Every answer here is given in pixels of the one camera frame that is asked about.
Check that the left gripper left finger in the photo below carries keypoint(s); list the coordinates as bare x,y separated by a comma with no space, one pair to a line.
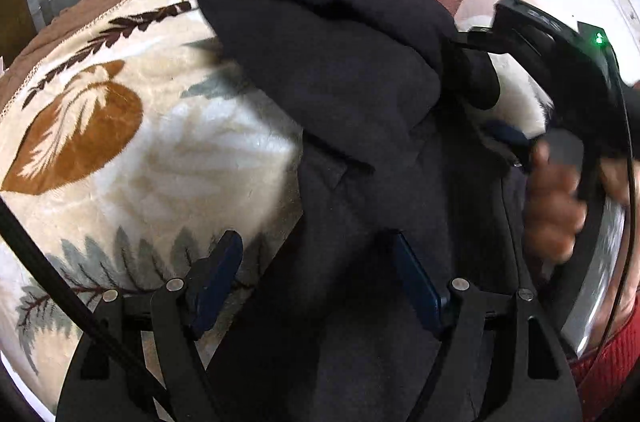
97,388

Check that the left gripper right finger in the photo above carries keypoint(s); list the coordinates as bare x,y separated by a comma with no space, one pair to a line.
528,378

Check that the black coat with fur collar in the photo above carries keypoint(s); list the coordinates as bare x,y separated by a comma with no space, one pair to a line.
328,333

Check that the person's right hand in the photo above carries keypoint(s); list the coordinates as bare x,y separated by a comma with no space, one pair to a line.
553,215

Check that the red sleeve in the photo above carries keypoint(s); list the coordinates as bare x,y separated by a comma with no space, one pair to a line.
600,383

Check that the leaf-patterned plush blanket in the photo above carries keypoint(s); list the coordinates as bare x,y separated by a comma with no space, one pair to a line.
129,144

